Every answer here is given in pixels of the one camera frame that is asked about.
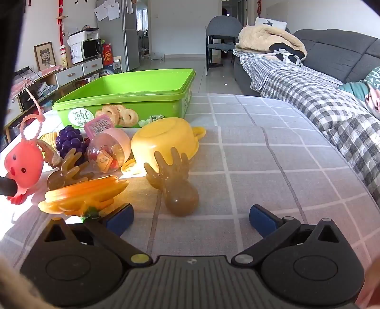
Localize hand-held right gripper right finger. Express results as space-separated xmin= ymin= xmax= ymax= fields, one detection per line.
xmin=231 ymin=204 xmax=348 ymax=266

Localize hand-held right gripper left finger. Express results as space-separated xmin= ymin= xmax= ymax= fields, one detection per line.
xmin=38 ymin=203 xmax=153 ymax=268

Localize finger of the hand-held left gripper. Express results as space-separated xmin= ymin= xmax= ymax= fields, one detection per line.
xmin=0 ymin=177 xmax=17 ymax=197

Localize pink rubber animal toy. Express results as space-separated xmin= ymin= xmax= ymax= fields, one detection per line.
xmin=4 ymin=87 xmax=45 ymax=205

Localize orange plastic lid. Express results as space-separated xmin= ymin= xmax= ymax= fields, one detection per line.
xmin=38 ymin=175 xmax=129 ymax=216

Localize brown rubber hand toy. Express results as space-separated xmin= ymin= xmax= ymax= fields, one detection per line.
xmin=144 ymin=148 xmax=200 ymax=217
xmin=47 ymin=148 xmax=95 ymax=191

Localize yellow toy corn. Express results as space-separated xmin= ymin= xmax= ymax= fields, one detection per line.
xmin=39 ymin=132 xmax=58 ymax=149

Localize pink clear capsule ball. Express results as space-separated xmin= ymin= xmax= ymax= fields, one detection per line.
xmin=87 ymin=128 xmax=131 ymax=173

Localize purple toy grapes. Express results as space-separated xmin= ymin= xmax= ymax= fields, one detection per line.
xmin=56 ymin=125 xmax=87 ymax=159

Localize yellow toy bowl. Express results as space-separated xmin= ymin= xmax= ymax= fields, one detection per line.
xmin=121 ymin=117 xmax=207 ymax=174

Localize pink printed card box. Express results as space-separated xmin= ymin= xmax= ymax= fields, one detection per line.
xmin=84 ymin=117 xmax=113 ymax=139

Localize green plastic cookie box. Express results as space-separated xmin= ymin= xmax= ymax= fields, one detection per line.
xmin=52 ymin=68 xmax=196 ymax=129

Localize grey checked tablecloth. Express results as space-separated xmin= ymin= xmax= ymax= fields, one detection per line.
xmin=0 ymin=93 xmax=380 ymax=309

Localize beige fuzzy sleeve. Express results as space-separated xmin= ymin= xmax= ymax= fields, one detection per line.
xmin=0 ymin=254 xmax=45 ymax=309

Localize pink lace cloth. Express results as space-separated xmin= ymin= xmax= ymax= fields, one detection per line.
xmin=10 ymin=64 xmax=67 ymax=103

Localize framed cartoon picture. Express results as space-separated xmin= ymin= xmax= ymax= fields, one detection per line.
xmin=33 ymin=42 xmax=57 ymax=71

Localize white wooden tv cabinet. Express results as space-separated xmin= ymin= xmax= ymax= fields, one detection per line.
xmin=0 ymin=56 xmax=104 ymax=143

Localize white microwave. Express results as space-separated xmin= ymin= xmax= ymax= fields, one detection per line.
xmin=70 ymin=39 xmax=103 ymax=64

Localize teal patterned pillow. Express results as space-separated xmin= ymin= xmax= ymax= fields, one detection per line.
xmin=338 ymin=66 xmax=380 ymax=119

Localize red gift box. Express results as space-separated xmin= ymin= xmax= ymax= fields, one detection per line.
xmin=102 ymin=43 xmax=113 ymax=68

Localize red hanging ornament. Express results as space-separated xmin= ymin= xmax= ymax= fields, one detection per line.
xmin=55 ymin=0 xmax=67 ymax=45

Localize white printer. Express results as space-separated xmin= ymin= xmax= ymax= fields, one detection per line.
xmin=68 ymin=28 xmax=101 ymax=45

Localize black and white garment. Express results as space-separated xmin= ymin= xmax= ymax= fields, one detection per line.
xmin=269 ymin=43 xmax=306 ymax=66

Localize beige blanket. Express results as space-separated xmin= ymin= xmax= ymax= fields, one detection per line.
xmin=238 ymin=24 xmax=308 ymax=58

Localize silver fridge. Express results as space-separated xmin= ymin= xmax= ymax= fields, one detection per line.
xmin=95 ymin=0 xmax=141 ymax=72

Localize grey sofa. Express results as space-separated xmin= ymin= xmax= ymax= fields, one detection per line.
xmin=233 ymin=28 xmax=380 ymax=208

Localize white printed pillow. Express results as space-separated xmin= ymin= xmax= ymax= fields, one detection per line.
xmin=255 ymin=17 xmax=288 ymax=30

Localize grey chair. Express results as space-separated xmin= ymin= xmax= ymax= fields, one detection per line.
xmin=205 ymin=15 xmax=244 ymax=76

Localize white paper sheets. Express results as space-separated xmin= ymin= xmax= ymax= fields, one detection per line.
xmin=94 ymin=0 xmax=121 ymax=21

